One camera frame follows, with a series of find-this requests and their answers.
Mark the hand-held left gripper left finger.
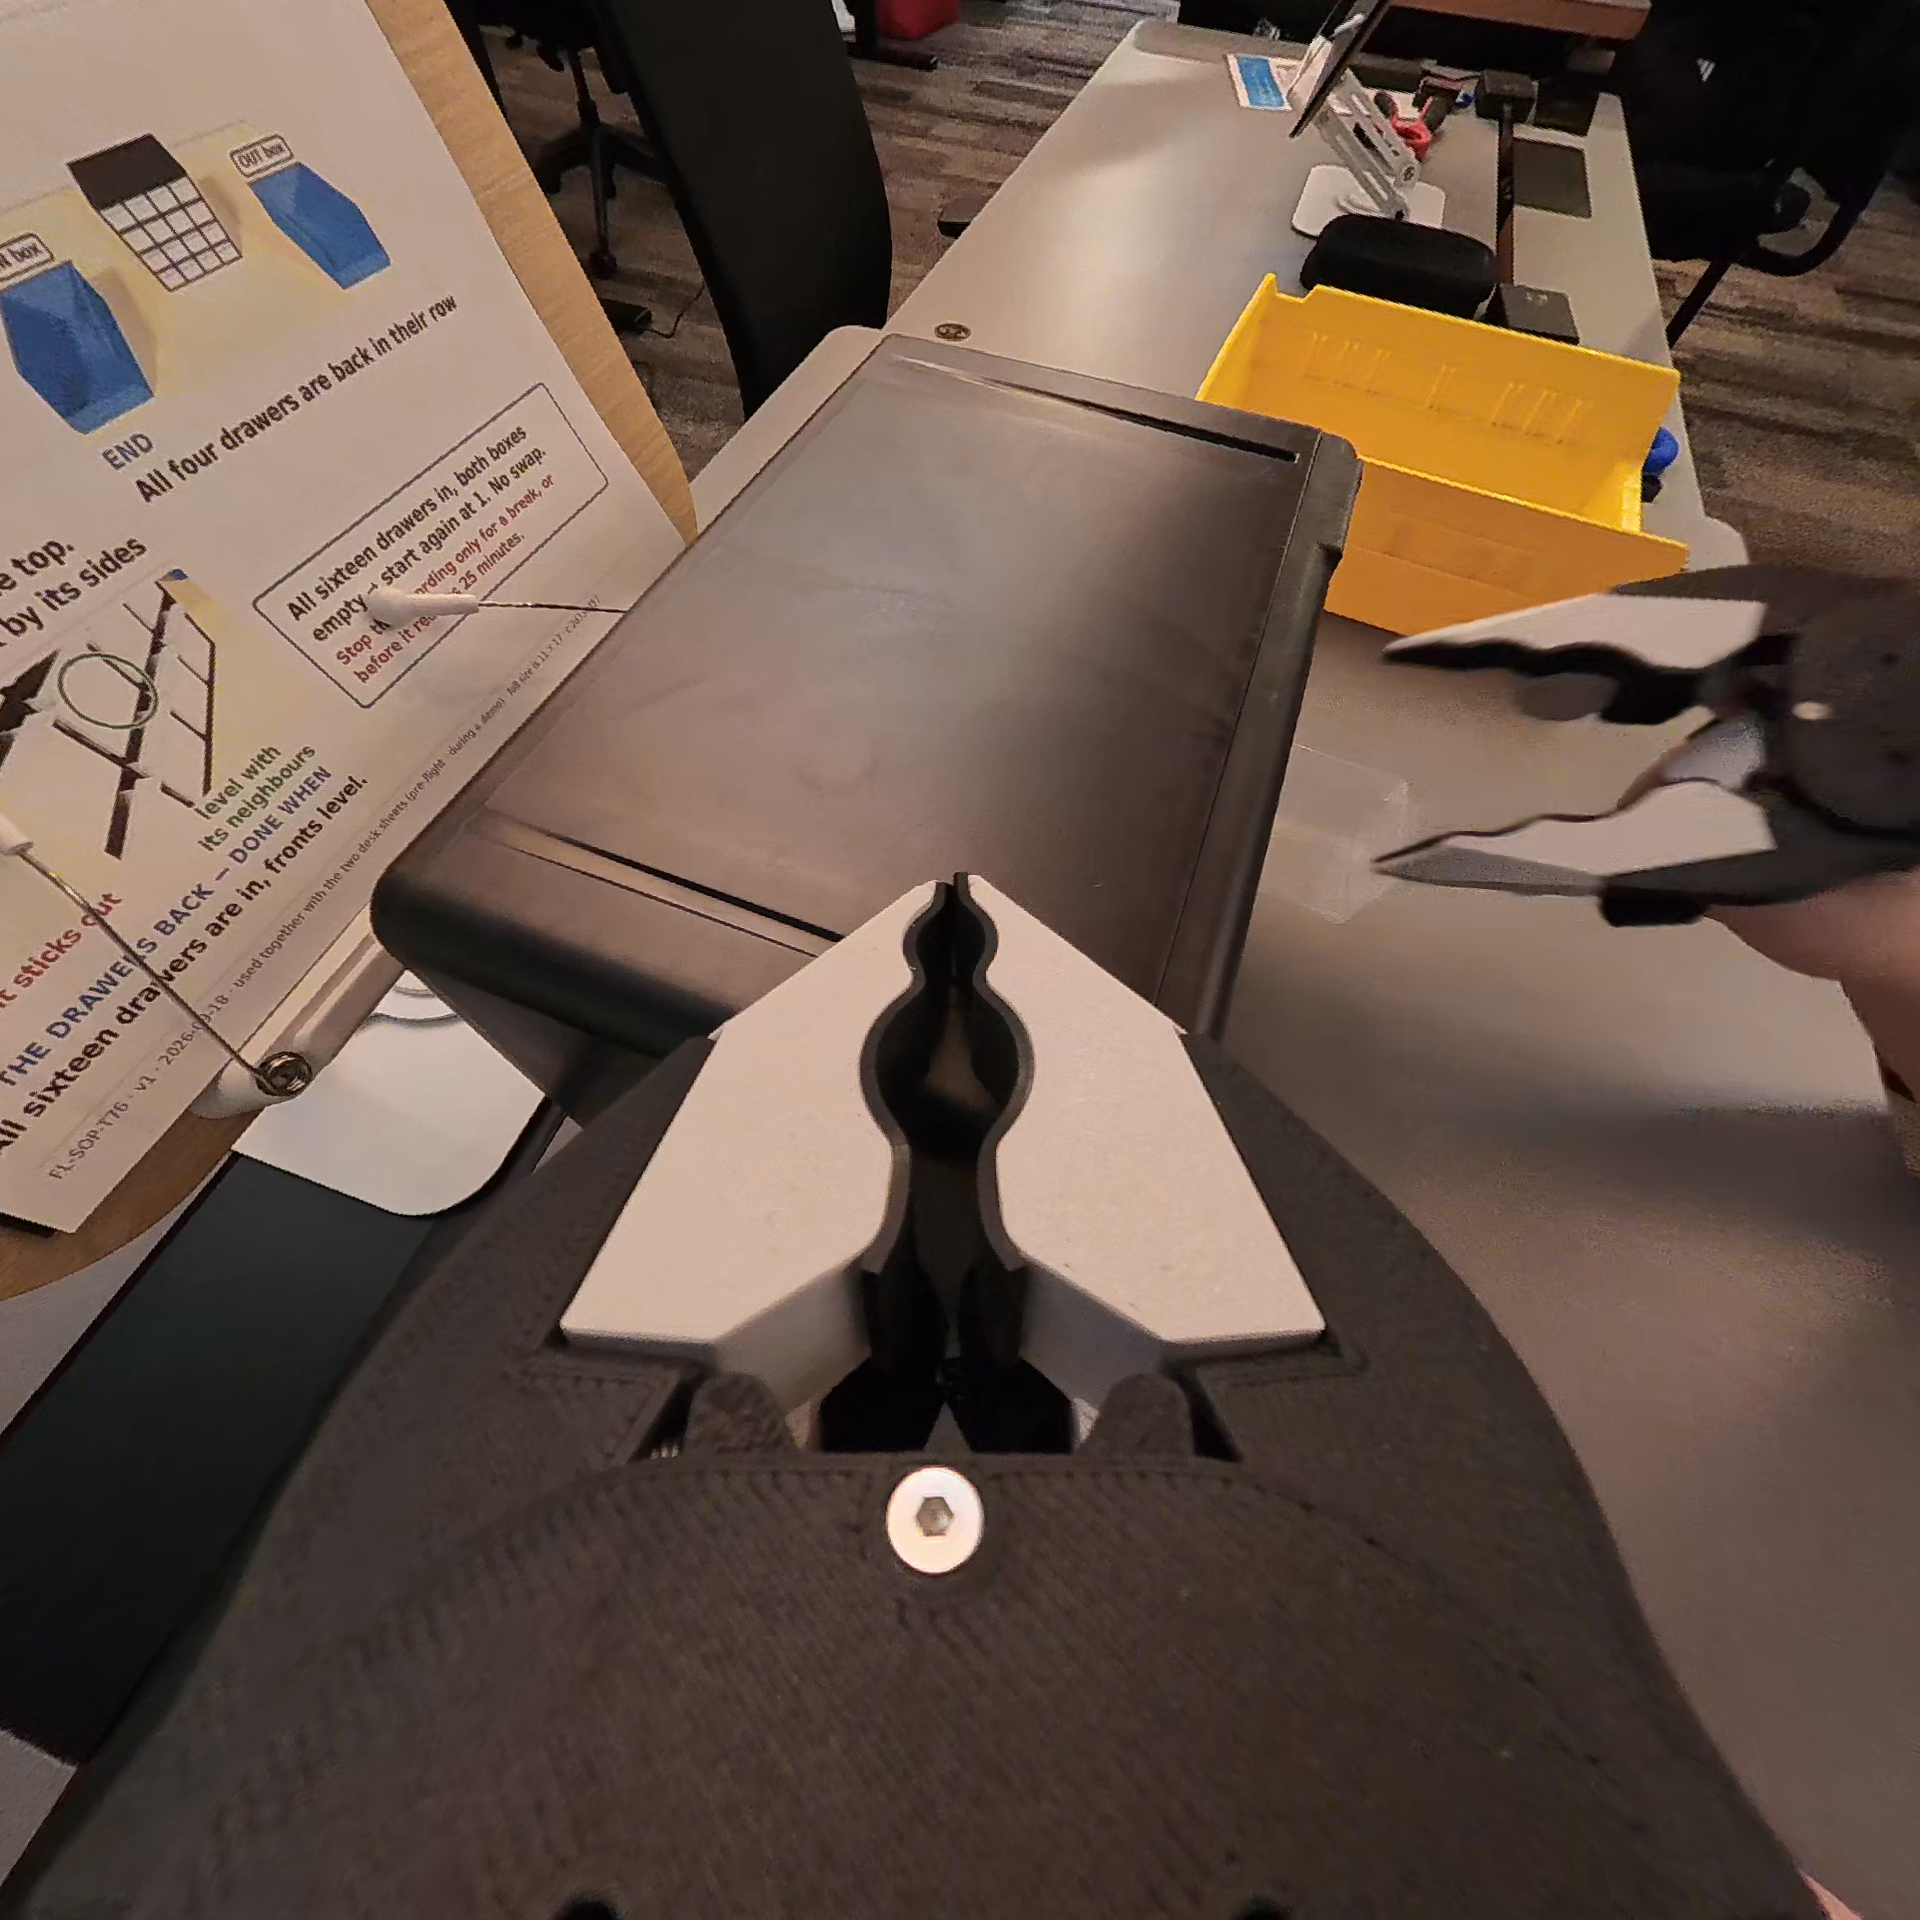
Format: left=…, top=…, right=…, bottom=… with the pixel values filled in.
left=557, top=874, right=963, bottom=1389

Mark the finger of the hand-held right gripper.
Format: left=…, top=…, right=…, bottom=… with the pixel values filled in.
left=1369, top=717, right=1779, bottom=905
left=1375, top=589, right=1798, bottom=730

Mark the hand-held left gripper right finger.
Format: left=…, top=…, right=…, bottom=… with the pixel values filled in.
left=953, top=871, right=1332, bottom=1389

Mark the black drawer cabinet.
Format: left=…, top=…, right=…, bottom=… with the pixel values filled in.
left=372, top=335, right=1364, bottom=1116

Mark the person's right hand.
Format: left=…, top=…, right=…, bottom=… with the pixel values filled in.
left=1726, top=874, right=1920, bottom=1175

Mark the clear plastic drawer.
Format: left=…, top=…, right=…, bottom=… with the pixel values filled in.
left=1267, top=744, right=1415, bottom=925

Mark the yellow plastic bin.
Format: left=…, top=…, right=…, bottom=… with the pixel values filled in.
left=1196, top=273, right=1694, bottom=635

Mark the white stand base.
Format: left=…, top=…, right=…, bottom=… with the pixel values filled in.
left=231, top=978, right=543, bottom=1220

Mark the black zip case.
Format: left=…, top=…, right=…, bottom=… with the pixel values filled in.
left=1295, top=216, right=1501, bottom=304

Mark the black square pad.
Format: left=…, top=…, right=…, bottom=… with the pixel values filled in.
left=1511, top=136, right=1596, bottom=224

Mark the black office chair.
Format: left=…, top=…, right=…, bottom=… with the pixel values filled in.
left=450, top=0, right=895, bottom=442
left=1612, top=0, right=1920, bottom=355

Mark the white phone stand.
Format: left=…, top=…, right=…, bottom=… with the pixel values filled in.
left=1289, top=66, right=1452, bottom=239

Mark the black hammer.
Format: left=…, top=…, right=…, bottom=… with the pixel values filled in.
left=1475, top=76, right=1548, bottom=295

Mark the black phone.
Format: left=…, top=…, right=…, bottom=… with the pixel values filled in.
left=1287, top=0, right=1396, bottom=139

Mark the blue label sheet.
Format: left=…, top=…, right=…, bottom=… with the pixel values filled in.
left=1223, top=48, right=1337, bottom=117

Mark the instruction sheet on board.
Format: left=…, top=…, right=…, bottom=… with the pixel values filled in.
left=0, top=0, right=701, bottom=1311

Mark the printed instruction sheet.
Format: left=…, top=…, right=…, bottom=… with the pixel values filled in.
left=0, top=0, right=681, bottom=1234

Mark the white-tipped wire holder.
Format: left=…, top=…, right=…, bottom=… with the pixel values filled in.
left=0, top=817, right=319, bottom=1116
left=364, top=586, right=605, bottom=634

